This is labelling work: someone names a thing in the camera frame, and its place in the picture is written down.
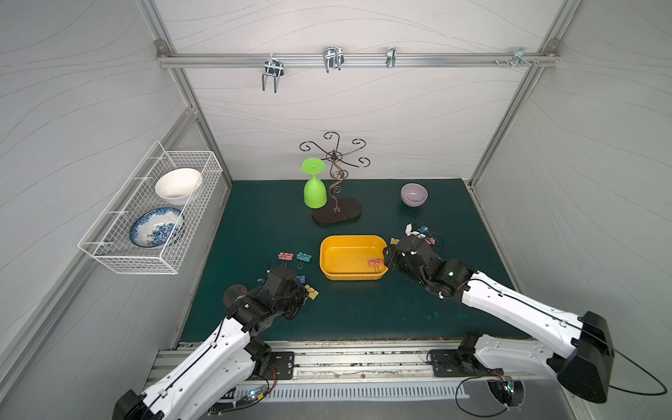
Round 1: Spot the teal clip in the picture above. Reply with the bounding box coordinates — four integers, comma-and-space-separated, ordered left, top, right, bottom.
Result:
296, 252, 313, 270

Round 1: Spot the yellow plastic storage box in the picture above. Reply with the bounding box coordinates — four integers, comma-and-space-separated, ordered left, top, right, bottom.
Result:
320, 236, 389, 281

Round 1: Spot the bronze wire cup stand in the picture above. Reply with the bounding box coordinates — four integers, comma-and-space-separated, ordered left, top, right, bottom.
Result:
299, 131, 371, 226

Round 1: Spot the green plastic goblet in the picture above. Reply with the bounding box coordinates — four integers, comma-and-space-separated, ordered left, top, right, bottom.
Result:
301, 159, 327, 209

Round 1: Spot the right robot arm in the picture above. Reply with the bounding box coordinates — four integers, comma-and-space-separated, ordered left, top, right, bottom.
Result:
383, 236, 614, 404

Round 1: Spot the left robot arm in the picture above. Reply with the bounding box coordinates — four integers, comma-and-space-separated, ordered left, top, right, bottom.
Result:
112, 266, 318, 419

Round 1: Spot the clear red-rimmed plastic cup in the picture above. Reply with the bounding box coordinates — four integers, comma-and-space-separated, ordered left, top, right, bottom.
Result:
222, 285, 248, 308

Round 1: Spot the lilac small bowl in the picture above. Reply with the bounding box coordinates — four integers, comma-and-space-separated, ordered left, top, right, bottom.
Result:
400, 183, 429, 208

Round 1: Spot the blue patterned ceramic bowl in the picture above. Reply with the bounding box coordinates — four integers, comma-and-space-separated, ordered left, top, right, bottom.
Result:
129, 208, 184, 249

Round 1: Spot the white ceramic bowl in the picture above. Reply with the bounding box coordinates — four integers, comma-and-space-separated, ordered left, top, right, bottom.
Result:
154, 168, 202, 206

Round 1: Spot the round black controller board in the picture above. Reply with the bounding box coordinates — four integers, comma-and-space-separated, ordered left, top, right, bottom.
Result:
486, 380, 525, 409

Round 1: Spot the small metal hook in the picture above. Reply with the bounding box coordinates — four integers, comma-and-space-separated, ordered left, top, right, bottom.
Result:
386, 47, 397, 68

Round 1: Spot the metal loop hook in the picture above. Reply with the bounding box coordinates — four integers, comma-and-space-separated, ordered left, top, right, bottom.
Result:
322, 47, 345, 74

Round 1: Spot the metal corner hook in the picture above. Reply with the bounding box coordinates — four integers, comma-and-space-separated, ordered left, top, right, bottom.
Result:
493, 47, 537, 68

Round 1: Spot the metal double hook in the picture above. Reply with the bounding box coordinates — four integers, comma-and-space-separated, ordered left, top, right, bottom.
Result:
262, 58, 285, 93

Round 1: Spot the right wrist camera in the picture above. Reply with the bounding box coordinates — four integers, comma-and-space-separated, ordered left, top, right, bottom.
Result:
404, 222, 428, 238

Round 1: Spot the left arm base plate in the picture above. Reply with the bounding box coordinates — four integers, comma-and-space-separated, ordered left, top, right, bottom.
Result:
254, 352, 296, 382

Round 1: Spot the aluminium front rail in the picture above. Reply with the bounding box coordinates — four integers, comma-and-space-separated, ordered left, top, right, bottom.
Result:
146, 339, 579, 387

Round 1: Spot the aluminium rail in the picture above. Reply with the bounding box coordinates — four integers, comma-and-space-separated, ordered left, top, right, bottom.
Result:
157, 51, 561, 70
146, 339, 579, 387

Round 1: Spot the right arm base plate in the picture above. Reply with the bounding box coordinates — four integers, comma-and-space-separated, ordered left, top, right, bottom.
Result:
426, 349, 504, 377

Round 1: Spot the white wire wall basket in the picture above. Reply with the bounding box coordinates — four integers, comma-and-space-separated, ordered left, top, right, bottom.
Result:
78, 142, 222, 275

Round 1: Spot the aluminium top rail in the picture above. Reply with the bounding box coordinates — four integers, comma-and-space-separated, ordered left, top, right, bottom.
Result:
157, 51, 561, 70

